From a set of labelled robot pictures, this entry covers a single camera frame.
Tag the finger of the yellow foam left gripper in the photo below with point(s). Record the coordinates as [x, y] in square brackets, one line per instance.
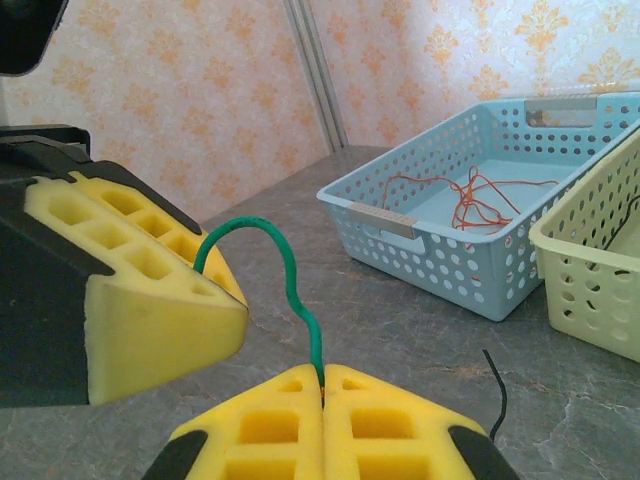
[165, 220]
[150, 335]

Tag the green perforated plastic basket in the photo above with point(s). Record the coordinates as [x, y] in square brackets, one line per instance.
[590, 280]

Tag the aluminium frame post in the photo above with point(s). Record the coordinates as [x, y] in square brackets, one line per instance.
[320, 75]

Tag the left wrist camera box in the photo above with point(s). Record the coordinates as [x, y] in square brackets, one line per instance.
[25, 30]

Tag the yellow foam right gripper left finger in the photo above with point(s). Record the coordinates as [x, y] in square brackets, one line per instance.
[260, 450]

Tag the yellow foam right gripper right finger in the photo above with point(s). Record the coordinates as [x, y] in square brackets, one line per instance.
[390, 445]

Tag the blue perforated plastic basket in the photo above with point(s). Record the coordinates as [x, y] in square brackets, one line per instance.
[450, 270]

